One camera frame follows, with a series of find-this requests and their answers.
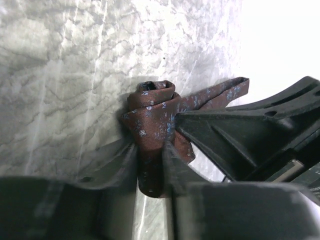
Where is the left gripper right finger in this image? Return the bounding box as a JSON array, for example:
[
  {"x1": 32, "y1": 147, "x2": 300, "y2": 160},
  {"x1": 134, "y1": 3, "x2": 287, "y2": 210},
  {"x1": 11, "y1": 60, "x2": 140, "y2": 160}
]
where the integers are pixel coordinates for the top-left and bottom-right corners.
[{"x1": 162, "y1": 142, "x2": 320, "y2": 240}]

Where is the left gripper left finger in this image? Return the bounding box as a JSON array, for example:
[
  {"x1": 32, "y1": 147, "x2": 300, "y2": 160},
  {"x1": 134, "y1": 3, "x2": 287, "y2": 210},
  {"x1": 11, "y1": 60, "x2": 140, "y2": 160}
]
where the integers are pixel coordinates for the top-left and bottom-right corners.
[{"x1": 0, "y1": 141, "x2": 138, "y2": 240}]

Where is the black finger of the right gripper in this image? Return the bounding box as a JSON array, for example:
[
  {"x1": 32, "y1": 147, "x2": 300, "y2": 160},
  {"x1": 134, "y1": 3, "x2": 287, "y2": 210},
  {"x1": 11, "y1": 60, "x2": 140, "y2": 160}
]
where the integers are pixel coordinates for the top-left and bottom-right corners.
[{"x1": 176, "y1": 76, "x2": 320, "y2": 181}]

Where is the brown floral necktie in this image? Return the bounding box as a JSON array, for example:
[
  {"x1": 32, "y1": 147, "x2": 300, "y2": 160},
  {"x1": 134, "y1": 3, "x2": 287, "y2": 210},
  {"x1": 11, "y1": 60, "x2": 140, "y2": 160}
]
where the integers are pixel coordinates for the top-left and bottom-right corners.
[{"x1": 121, "y1": 77, "x2": 250, "y2": 199}]

